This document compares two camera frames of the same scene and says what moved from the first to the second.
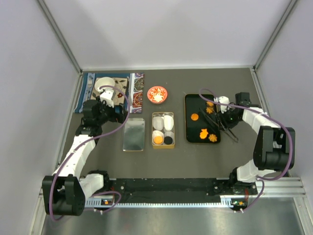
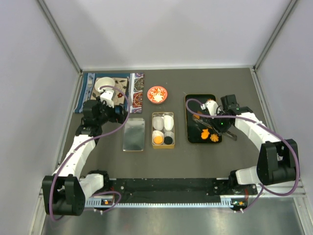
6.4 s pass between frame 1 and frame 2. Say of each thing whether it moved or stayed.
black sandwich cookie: stayed
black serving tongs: moved
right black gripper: stayed
